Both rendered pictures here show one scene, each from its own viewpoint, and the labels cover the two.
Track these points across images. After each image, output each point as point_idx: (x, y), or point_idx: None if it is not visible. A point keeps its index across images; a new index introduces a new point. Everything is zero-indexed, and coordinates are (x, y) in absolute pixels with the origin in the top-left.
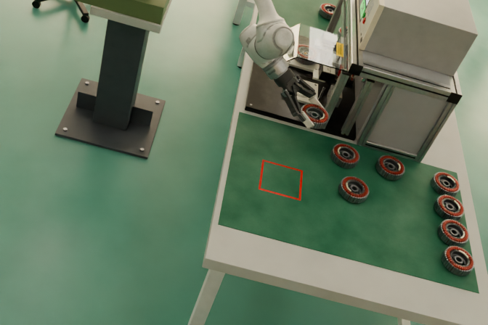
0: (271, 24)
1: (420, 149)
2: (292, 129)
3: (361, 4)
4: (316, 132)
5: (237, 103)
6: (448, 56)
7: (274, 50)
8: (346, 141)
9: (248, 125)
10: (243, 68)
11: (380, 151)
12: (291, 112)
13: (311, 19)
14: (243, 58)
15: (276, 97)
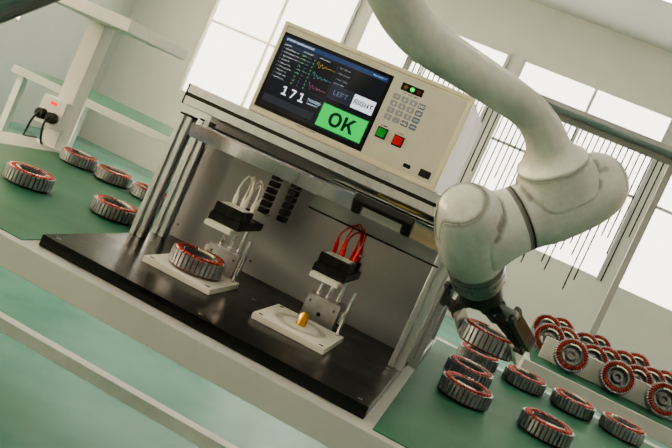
0: (591, 158)
1: (435, 327)
2: (405, 401)
3: (319, 120)
4: (400, 383)
5: (340, 415)
6: (460, 168)
7: (616, 212)
8: (410, 371)
9: (416, 441)
10: (202, 341)
11: (422, 360)
12: (527, 345)
13: (33, 199)
14: (115, 327)
15: (324, 360)
